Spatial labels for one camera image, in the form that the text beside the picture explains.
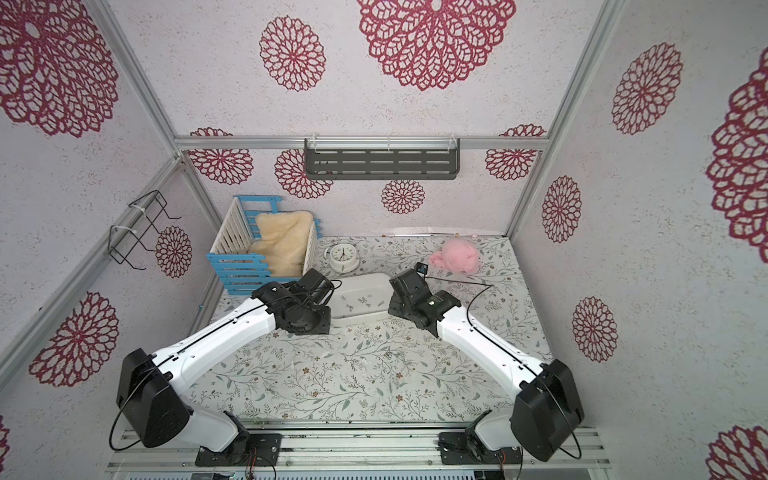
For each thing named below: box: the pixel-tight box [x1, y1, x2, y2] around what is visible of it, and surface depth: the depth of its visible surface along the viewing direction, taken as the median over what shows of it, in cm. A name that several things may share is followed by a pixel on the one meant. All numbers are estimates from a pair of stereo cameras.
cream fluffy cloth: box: [248, 211, 313, 277], surface depth 112 cm
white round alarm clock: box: [324, 243, 360, 273], surface depth 112 cm
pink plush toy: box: [429, 239, 480, 275], surface depth 108 cm
